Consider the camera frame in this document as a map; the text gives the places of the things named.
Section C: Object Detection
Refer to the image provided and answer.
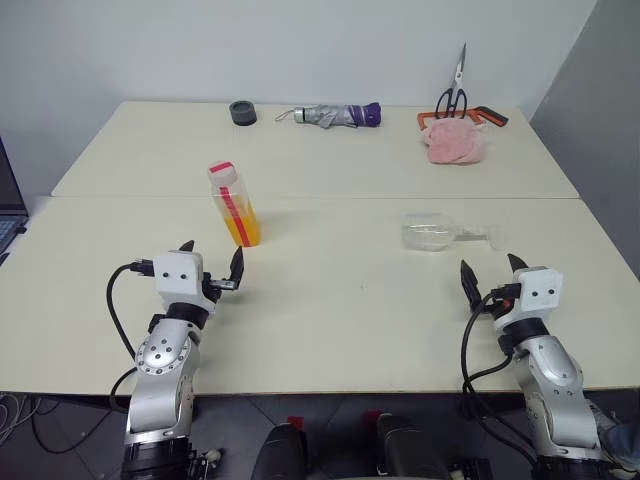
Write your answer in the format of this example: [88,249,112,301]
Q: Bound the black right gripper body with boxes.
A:
[481,282,522,320]

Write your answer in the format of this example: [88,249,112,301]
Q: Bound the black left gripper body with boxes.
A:
[200,271,237,305]

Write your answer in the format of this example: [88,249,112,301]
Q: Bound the orange juice plastic bottle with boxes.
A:
[209,177,263,249]

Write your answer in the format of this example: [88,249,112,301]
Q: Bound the clear wine glass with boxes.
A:
[399,210,509,253]

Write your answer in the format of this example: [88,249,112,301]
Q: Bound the white bottle cap red tape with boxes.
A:
[207,160,239,188]

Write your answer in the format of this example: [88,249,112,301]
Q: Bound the pink towel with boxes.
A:
[420,118,490,165]

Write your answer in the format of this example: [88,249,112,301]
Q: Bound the dark rounded shape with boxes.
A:
[249,423,309,480]
[374,412,451,480]

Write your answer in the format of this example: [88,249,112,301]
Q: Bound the dark laptop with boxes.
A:
[0,134,29,266]

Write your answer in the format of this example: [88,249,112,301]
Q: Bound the folded silver purple umbrella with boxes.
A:
[273,102,384,129]

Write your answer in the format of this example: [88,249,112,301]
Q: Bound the grey blue shoe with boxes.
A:
[592,399,640,474]

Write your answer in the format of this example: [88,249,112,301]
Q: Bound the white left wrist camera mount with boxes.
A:
[152,251,217,320]

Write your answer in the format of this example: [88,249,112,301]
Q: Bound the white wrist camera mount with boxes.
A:
[492,267,565,331]
[152,251,217,320]

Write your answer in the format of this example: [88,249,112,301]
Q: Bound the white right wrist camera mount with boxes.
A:
[492,267,565,331]

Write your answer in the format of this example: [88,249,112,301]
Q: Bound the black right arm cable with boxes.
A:
[459,294,544,469]

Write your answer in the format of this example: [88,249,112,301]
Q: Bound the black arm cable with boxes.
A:
[106,257,154,412]
[459,294,544,469]

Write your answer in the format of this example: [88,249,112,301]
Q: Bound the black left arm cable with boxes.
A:
[106,257,154,412]

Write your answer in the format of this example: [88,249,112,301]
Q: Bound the orange black frame tool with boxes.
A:
[416,104,510,132]

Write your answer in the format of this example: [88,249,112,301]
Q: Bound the black handled scissors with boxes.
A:
[434,42,471,120]

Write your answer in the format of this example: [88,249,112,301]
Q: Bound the white floor cables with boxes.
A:
[0,392,41,441]

